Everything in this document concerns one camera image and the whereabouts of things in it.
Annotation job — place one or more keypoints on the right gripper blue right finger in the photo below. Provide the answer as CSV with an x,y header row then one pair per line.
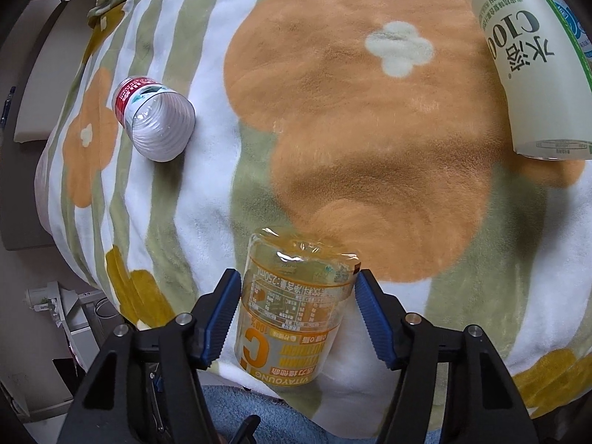
x,y
483,403

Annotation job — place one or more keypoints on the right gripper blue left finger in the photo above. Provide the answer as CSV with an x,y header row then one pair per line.
x,y
143,386

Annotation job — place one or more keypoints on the orange label clear cup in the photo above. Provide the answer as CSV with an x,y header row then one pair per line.
x,y
294,292

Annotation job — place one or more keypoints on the red label cut bottle cup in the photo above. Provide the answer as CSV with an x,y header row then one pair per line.
x,y
158,120

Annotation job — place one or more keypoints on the green label cut bottle cup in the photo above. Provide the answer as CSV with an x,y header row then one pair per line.
x,y
545,75

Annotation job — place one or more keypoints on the blue label cut bottle cup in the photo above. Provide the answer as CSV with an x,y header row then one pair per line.
x,y
576,27

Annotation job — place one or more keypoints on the white stand on floor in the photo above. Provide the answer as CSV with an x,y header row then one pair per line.
x,y
86,319

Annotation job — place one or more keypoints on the white headboard cushion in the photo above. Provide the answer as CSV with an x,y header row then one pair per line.
x,y
57,33

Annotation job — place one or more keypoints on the grey headboard shelf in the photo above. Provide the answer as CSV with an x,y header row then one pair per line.
x,y
20,225

